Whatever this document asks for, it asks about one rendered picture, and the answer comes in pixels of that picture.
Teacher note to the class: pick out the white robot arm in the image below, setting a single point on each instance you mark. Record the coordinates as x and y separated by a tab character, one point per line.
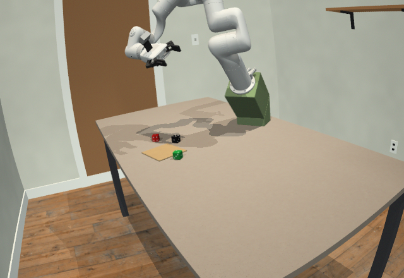
221	46

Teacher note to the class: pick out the tan flat mat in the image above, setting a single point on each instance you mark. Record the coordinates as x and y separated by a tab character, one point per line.
162	152

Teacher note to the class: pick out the black die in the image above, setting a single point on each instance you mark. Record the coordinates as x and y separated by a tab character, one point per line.
176	138

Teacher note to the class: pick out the green die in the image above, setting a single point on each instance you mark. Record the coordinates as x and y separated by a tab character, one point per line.
177	154

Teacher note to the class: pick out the red die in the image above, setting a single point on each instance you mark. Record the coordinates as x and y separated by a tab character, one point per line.
155	137

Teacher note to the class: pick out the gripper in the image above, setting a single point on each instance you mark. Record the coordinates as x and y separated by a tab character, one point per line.
149	57

